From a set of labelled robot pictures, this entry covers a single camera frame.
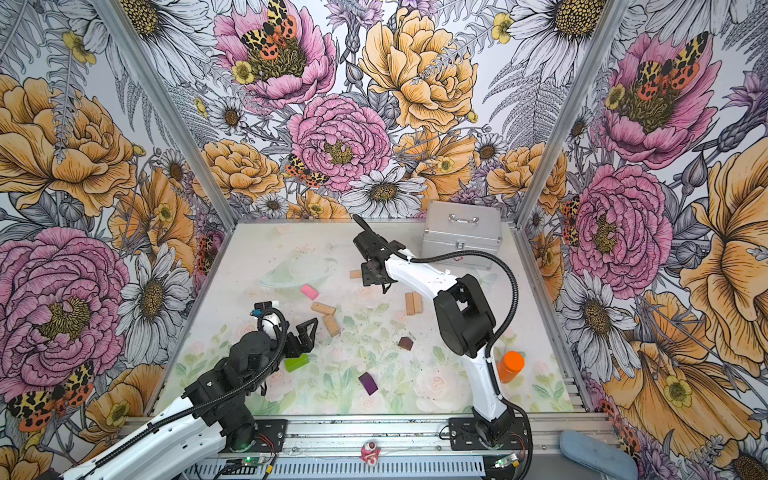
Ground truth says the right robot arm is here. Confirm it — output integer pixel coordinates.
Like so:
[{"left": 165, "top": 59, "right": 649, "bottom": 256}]
[{"left": 361, "top": 256, "right": 514, "bottom": 447}]

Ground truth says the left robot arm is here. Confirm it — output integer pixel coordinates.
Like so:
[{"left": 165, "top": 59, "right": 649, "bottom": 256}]
[{"left": 61, "top": 312, "right": 318, "bottom": 479}]

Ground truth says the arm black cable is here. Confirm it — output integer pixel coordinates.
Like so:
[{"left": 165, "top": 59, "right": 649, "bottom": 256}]
[
  {"left": 89, "top": 308, "right": 289, "bottom": 469},
  {"left": 352, "top": 214, "right": 520, "bottom": 361}
]

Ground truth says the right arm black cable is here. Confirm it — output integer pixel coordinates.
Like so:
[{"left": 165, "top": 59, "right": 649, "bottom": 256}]
[{"left": 352, "top": 214, "right": 520, "bottom": 361}]

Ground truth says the pink wood block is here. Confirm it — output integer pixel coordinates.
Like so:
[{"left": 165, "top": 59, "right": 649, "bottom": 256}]
[{"left": 300, "top": 284, "right": 319, "bottom": 300}]

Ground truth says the dark brown wood block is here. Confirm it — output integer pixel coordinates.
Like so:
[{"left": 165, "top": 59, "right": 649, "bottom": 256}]
[{"left": 398, "top": 337, "right": 414, "bottom": 351}]

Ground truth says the purple wood block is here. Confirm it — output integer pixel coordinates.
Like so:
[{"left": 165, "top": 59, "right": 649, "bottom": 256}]
[{"left": 358, "top": 372, "right": 378, "bottom": 396}]

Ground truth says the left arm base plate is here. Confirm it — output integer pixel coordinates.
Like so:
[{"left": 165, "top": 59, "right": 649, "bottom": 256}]
[{"left": 228, "top": 418, "right": 288, "bottom": 453}]

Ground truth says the natural wood block with hole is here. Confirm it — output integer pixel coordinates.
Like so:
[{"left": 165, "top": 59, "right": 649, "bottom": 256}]
[{"left": 311, "top": 302, "right": 336, "bottom": 316}]

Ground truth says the orange plastic bottle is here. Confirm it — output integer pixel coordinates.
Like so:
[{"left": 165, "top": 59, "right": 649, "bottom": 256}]
[{"left": 497, "top": 351, "right": 525, "bottom": 384}]

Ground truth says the aluminium front rail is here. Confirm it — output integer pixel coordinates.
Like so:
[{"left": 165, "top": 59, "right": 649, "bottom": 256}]
[{"left": 179, "top": 412, "right": 619, "bottom": 479}]

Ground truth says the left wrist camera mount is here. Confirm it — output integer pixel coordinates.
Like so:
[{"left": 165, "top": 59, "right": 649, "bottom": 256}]
[{"left": 250, "top": 301, "right": 281, "bottom": 324}]

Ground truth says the small pink red toy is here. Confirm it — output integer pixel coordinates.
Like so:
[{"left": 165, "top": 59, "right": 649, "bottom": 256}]
[{"left": 360, "top": 440, "right": 381, "bottom": 466}]

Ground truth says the grey blue cushion pad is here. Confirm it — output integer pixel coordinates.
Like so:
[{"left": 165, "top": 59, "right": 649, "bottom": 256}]
[{"left": 559, "top": 430, "right": 639, "bottom": 480}]

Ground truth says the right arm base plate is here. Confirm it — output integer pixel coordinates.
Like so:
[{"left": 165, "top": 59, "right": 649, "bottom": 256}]
[{"left": 447, "top": 417, "right": 532, "bottom": 452}]

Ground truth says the green wood block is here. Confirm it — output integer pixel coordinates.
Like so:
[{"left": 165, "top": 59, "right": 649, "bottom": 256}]
[{"left": 284, "top": 353, "right": 310, "bottom": 372}]

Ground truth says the silver metal first-aid case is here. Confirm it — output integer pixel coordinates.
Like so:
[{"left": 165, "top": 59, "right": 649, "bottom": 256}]
[{"left": 421, "top": 201, "right": 502, "bottom": 257}]

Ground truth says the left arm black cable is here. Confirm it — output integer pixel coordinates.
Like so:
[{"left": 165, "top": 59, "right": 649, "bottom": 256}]
[{"left": 89, "top": 308, "right": 289, "bottom": 469}]

